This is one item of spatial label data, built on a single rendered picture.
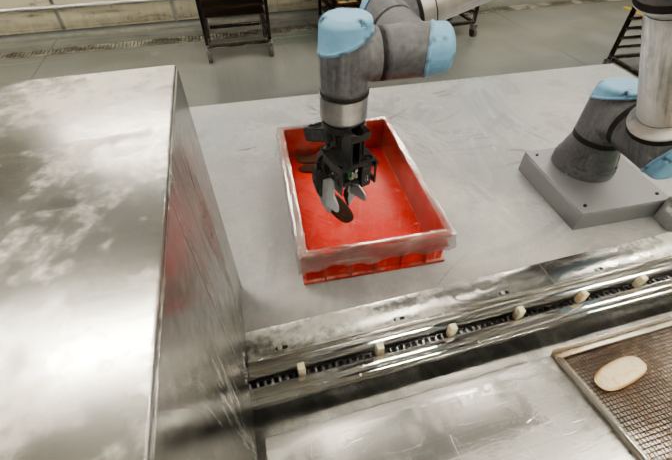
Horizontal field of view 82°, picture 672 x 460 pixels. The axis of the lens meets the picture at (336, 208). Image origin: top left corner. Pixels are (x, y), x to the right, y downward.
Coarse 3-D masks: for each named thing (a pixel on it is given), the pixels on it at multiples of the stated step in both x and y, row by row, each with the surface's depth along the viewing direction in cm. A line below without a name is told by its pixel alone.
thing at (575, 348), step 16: (656, 320) 67; (608, 336) 66; (624, 336) 66; (560, 352) 64; (576, 352) 64; (592, 352) 64; (624, 352) 64; (656, 368) 61; (576, 384) 60; (656, 384) 59; (592, 400) 57; (624, 400) 58; (640, 400) 57; (656, 400) 57; (608, 416) 55; (624, 416) 56; (640, 416) 56; (656, 416) 56; (624, 432) 53; (640, 432) 54; (656, 432) 54; (640, 448) 52
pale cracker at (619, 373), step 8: (616, 360) 62; (624, 360) 62; (632, 360) 62; (640, 360) 62; (600, 368) 61; (608, 368) 61; (616, 368) 61; (624, 368) 61; (632, 368) 60; (640, 368) 61; (600, 376) 60; (608, 376) 60; (616, 376) 59; (624, 376) 60; (632, 376) 60; (640, 376) 60; (600, 384) 59; (608, 384) 59; (616, 384) 59; (624, 384) 59
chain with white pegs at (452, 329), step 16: (624, 288) 79; (560, 304) 77; (496, 320) 74; (512, 320) 74; (432, 336) 72; (448, 336) 71; (368, 352) 69; (384, 352) 70; (304, 368) 64; (256, 384) 65
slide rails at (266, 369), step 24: (576, 288) 78; (600, 288) 78; (648, 288) 78; (480, 312) 74; (504, 312) 74; (552, 312) 74; (576, 312) 74; (384, 336) 71; (408, 336) 71; (456, 336) 71; (480, 336) 71; (288, 360) 67; (312, 360) 67; (384, 360) 67; (288, 384) 64
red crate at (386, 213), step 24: (384, 168) 110; (312, 192) 103; (336, 192) 103; (384, 192) 103; (312, 216) 96; (360, 216) 96; (384, 216) 96; (408, 216) 96; (312, 240) 91; (336, 240) 91; (360, 240) 91; (360, 264) 81; (384, 264) 83; (408, 264) 84
